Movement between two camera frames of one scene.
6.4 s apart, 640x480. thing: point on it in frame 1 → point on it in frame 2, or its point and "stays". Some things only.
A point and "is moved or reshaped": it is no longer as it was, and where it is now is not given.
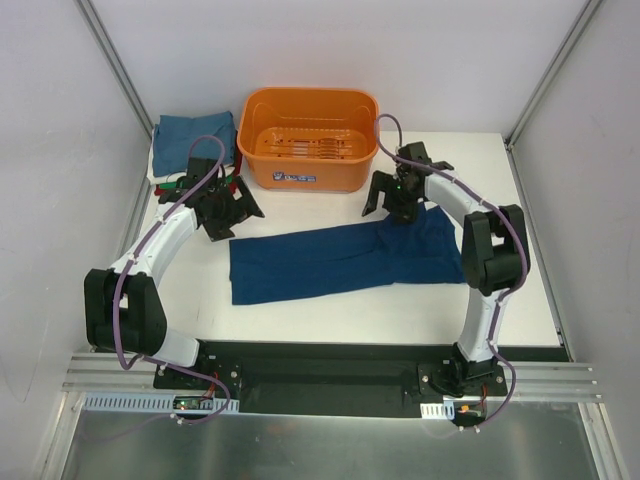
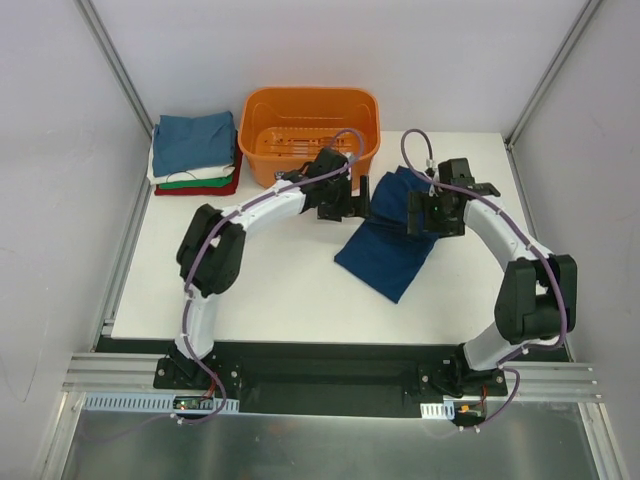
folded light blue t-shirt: [174, 135] stays
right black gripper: [391, 201] → [420, 214]
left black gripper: [232, 215] → [342, 201]
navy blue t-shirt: [423, 248] is moved or reshaped
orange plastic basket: [308, 140] stays
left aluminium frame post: [99, 31] stays
